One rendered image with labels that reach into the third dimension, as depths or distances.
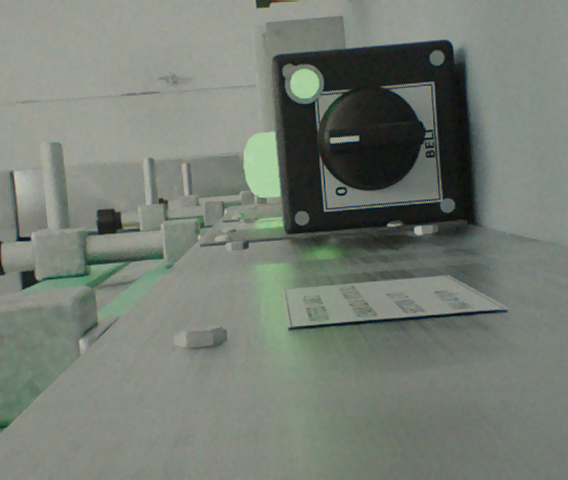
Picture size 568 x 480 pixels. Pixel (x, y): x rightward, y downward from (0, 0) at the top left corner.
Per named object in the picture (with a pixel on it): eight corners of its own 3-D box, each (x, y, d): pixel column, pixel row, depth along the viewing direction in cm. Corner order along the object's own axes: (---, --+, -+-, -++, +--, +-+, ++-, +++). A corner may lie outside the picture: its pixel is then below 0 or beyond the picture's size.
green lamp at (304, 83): (319, 96, 59) (292, 99, 59) (317, 68, 59) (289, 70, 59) (320, 95, 58) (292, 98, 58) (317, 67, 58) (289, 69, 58)
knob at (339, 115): (424, 185, 59) (433, 186, 56) (321, 194, 59) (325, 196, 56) (416, 82, 59) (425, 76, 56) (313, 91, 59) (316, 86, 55)
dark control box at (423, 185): (451, 215, 67) (282, 229, 67) (439, 53, 67) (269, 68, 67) (477, 220, 59) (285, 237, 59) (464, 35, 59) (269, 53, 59)
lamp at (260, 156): (290, 195, 93) (247, 199, 93) (285, 130, 93) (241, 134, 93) (291, 196, 89) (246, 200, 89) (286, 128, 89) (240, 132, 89)
